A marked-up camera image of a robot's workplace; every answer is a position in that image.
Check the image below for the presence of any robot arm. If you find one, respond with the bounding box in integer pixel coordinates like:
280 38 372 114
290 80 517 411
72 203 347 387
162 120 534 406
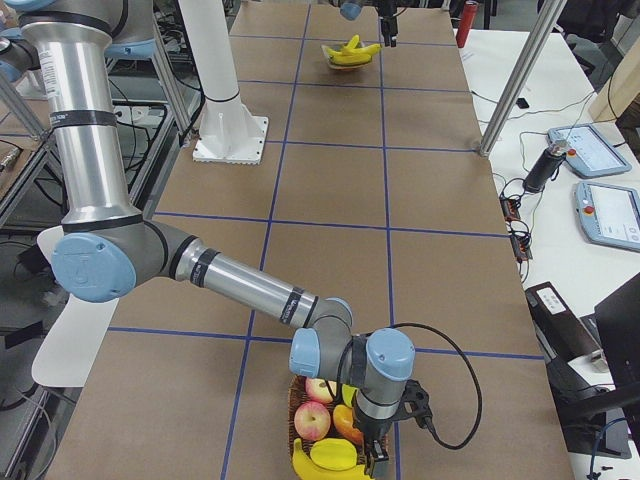
12 1 415 479
330 0 399 48

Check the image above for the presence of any red yellow mango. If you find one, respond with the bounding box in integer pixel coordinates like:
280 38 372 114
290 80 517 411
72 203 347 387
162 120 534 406
332 404 364 446

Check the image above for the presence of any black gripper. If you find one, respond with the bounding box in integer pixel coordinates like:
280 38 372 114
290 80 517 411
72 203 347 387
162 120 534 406
377 0 398 47
353 407 392 478

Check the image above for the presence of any white side desk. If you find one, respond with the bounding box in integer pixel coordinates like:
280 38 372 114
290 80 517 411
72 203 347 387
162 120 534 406
461 30 639 317

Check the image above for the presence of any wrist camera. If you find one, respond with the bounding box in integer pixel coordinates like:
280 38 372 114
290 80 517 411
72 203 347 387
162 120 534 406
394 379 434 432

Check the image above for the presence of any dark labelled box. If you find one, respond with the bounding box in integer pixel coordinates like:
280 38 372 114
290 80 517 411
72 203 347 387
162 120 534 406
525 282 601 362

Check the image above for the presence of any lower teach pendant tablet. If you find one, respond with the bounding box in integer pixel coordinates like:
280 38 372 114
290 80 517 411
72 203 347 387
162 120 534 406
574 181 639 252

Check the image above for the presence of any upper teach pendant tablet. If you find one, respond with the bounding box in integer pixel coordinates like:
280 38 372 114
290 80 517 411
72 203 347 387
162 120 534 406
547 124 631 178

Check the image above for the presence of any red bottle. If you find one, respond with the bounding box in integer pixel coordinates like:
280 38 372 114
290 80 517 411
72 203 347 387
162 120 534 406
456 1 478 48

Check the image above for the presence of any orange usb hub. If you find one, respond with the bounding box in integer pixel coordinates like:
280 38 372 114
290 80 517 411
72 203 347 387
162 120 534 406
500 197 521 222
510 231 532 263

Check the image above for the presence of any yellow banana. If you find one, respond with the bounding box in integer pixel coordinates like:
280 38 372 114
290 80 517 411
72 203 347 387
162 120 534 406
291 438 370 479
329 55 372 69
325 34 361 56
333 44 382 58
310 438 358 471

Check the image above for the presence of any right orange usb hub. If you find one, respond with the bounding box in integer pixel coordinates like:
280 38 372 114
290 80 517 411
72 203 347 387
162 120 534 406
510 231 532 263

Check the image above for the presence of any aluminium frame rack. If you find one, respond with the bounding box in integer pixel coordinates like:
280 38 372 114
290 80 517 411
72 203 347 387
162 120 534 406
1 38 189 236

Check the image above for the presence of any black computer monitor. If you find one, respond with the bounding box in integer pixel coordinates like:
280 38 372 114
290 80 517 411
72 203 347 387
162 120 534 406
594 274 639 439

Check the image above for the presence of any left orange usb hub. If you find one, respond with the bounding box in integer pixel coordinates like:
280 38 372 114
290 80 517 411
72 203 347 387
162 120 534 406
500 197 521 222

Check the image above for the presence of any aluminium frame post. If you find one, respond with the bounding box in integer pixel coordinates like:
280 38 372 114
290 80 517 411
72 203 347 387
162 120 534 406
478 0 567 157

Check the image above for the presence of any black water bottle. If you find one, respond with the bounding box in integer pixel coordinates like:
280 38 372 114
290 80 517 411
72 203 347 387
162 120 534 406
523 140 569 193

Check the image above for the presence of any red apple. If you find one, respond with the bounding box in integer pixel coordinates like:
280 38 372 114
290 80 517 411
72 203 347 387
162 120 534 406
305 378 338 405

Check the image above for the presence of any grey square plate orange rim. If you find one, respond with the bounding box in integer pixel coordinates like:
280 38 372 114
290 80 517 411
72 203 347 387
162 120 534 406
321 44 372 70

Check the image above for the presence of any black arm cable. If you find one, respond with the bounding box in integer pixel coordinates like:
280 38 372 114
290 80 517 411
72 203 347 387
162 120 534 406
334 323 484 450

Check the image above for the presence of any teach pendant tablet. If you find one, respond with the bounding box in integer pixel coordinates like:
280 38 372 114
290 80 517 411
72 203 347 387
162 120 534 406
547 124 631 178
574 181 639 252

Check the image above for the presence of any wicker fruit basket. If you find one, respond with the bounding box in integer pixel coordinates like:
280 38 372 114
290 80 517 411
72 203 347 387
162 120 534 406
288 375 370 479

